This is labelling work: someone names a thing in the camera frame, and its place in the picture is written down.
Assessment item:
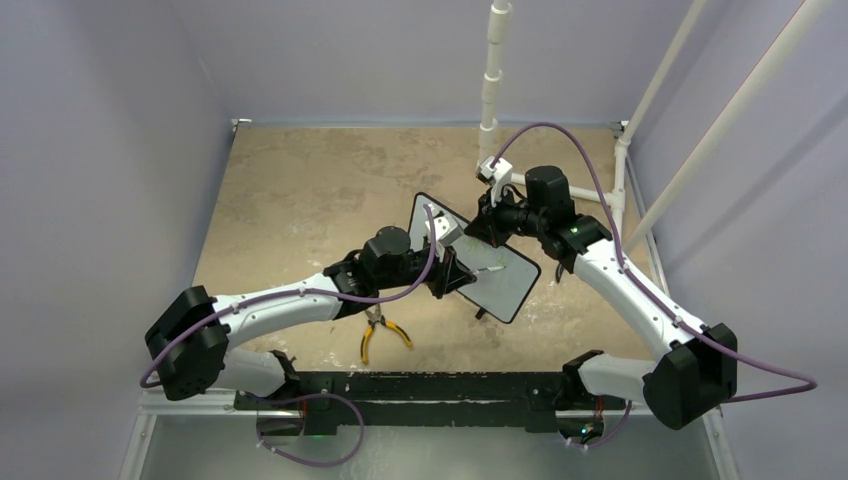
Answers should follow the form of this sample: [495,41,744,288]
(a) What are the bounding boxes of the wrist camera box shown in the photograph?
[476,156,513,207]
[424,203,464,247]

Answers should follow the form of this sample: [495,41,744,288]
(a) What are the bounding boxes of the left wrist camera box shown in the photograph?
[424,203,464,247]

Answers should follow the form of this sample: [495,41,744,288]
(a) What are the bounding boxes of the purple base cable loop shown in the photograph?
[255,390,368,469]

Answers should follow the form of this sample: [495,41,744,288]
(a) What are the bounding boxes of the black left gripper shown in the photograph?
[376,240,475,299]

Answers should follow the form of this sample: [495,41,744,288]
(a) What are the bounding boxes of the black-framed whiteboard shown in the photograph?
[408,192,541,324]

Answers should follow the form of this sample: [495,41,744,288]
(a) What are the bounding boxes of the white PVC pipe frame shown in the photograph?
[475,0,833,253]

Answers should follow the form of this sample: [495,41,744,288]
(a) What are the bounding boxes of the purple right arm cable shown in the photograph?
[491,121,819,405]

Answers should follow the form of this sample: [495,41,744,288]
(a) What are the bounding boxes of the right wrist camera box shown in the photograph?
[476,156,513,207]

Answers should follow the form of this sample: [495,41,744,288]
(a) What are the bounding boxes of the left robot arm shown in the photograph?
[140,227,477,409]

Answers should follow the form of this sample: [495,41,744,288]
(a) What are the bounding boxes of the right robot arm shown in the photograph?
[465,160,738,430]

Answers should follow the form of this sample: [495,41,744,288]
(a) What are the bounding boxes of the yellow-handled pliers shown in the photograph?
[359,303,414,366]

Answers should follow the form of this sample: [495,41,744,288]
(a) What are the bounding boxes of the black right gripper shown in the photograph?
[465,184,546,249]

